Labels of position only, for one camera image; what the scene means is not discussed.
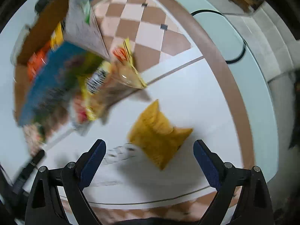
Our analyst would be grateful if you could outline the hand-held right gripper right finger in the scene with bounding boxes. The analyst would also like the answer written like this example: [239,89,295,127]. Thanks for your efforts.
[193,139,275,225]

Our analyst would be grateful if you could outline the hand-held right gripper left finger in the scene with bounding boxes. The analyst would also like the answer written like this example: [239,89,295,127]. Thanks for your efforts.
[25,139,107,225]

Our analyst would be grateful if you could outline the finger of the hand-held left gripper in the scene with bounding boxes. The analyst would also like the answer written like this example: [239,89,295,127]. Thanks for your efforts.
[13,149,46,191]

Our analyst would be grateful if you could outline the plain yellow snack packet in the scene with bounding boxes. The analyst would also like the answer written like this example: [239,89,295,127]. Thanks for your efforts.
[127,99,193,171]

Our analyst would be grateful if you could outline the cardboard box with blue print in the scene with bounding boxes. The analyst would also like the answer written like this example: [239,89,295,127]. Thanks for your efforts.
[10,0,112,127]

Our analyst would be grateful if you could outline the white packet with red print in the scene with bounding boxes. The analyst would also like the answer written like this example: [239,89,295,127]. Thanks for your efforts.
[70,96,97,132]

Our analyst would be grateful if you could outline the checkered brown tablecloth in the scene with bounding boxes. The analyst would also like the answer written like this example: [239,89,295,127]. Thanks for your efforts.
[13,0,256,223]

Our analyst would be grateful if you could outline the clear yellow bread packet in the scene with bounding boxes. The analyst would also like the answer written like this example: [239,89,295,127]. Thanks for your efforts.
[78,38,148,122]

